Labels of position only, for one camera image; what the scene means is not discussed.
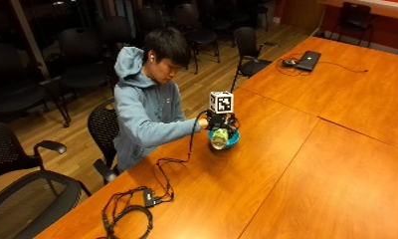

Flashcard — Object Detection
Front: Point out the clear plastic bottle green label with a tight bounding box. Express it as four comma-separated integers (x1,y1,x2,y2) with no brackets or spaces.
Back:
209,127,230,150

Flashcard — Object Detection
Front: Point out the white marker cube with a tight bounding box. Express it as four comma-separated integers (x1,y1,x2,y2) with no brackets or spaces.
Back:
208,91,234,115

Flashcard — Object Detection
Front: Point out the blue bowl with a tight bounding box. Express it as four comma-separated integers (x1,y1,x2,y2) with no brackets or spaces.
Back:
206,128,241,150

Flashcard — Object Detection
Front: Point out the the person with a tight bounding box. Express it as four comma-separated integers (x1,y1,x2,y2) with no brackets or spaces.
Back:
113,27,209,172

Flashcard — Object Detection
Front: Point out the black chair with armrests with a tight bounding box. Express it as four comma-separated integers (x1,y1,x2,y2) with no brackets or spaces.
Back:
229,26,281,94

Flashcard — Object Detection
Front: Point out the black mesh office chair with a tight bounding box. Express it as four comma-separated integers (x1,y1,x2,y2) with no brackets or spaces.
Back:
87,98,122,186

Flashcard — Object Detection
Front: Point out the black laptop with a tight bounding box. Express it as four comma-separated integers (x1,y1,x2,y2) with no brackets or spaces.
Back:
294,50,322,73

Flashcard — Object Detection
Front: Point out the small black hub box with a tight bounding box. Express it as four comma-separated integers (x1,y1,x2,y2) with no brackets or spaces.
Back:
142,188,162,208

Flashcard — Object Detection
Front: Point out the row of black chairs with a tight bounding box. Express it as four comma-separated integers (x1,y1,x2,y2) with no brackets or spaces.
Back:
0,0,270,128

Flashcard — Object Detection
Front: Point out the black armrest office chair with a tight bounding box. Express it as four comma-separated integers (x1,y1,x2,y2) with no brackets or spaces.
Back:
0,121,68,183

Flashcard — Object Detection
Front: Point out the black mesh armchair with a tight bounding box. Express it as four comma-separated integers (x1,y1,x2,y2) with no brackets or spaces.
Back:
0,169,93,239

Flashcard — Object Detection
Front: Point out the black glove cable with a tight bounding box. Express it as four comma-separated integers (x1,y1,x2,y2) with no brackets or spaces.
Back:
156,110,209,203

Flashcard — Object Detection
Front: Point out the thin black laptop cable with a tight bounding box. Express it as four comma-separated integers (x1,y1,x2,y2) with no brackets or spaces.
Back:
275,53,370,78

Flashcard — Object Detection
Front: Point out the coiled black cable bundle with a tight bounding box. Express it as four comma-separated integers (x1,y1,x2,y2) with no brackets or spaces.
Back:
97,186,156,239

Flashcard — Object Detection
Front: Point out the black chair by wall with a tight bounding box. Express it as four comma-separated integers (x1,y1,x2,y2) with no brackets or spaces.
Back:
330,1,379,48

